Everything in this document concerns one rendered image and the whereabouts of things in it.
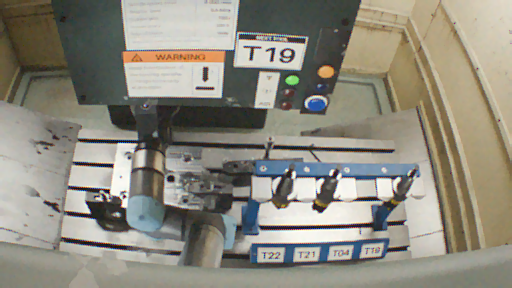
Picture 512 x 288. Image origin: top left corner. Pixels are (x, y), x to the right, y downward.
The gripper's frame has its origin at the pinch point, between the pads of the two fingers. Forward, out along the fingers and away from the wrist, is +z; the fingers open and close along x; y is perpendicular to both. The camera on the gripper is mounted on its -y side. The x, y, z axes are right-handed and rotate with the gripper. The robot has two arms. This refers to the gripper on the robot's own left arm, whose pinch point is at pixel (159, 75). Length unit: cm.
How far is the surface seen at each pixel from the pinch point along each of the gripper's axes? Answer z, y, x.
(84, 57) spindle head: -20.5, -29.0, -8.1
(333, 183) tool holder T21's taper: -18.4, 15.0, 41.5
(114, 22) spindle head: -20.2, -36.0, -1.9
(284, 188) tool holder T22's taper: -18.7, 17.2, 30.0
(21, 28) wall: 80, 53, -92
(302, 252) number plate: -25, 48, 40
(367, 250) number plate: -26, 48, 62
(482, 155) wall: -5, 23, 101
